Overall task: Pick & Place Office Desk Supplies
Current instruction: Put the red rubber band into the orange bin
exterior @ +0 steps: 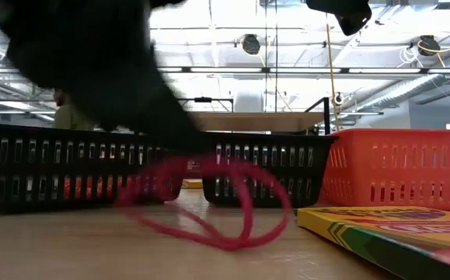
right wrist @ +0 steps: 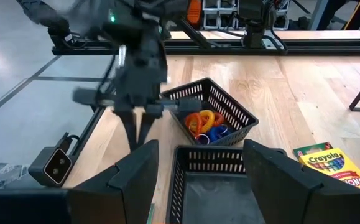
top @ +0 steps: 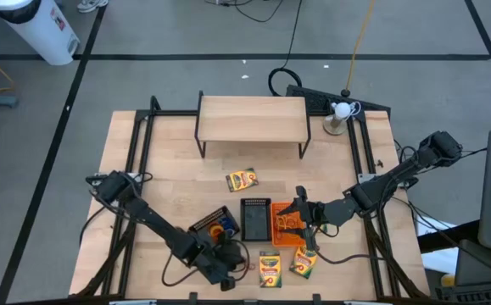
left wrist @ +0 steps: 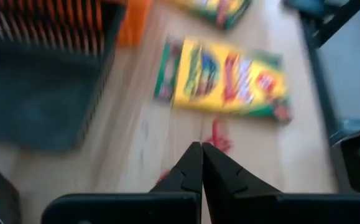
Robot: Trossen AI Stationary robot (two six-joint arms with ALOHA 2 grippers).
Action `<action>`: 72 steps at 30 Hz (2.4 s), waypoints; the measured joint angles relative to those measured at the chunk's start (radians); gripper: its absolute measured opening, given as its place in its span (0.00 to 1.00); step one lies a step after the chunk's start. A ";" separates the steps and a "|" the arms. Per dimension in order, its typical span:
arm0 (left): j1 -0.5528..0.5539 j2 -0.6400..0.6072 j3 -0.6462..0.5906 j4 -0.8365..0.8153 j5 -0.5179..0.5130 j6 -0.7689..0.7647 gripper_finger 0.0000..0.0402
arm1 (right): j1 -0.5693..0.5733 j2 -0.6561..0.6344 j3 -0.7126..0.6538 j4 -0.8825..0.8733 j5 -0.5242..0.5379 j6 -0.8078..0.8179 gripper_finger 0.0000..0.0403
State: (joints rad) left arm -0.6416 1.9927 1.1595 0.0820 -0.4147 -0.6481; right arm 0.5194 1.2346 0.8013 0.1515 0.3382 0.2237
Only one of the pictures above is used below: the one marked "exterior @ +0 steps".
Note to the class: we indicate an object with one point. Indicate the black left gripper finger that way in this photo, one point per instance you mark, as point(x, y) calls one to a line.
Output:
point(162, 124)

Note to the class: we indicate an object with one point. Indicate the Crayola crayon box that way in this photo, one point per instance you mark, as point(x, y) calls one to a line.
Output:
point(192, 184)
point(384, 233)

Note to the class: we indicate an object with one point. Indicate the red rubber band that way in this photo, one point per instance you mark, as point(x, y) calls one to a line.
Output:
point(244, 243)

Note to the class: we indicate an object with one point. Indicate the person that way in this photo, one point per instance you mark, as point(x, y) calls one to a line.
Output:
point(71, 118)

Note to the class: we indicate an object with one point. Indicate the long ceiling light bar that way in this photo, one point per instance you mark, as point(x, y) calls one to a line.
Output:
point(287, 70)

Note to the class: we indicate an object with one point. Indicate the small black ceiling reel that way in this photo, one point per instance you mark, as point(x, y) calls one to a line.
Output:
point(338, 98)

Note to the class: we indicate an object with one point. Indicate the white building column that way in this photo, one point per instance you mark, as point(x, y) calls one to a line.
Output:
point(248, 99)

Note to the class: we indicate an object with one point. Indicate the wooden riser shelf black legs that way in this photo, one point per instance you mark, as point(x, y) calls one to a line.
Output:
point(255, 121)

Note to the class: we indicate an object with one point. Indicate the black plastic basket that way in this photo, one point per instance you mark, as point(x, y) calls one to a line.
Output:
point(271, 140)
point(14, 134)

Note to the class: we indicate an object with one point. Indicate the orange plastic basket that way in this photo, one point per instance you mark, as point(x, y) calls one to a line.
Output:
point(403, 140)

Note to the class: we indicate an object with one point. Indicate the distant black metal frame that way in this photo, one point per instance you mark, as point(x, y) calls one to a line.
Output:
point(209, 99)

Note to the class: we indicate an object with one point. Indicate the silver ceiling duct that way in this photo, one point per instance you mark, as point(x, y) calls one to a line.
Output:
point(403, 91)

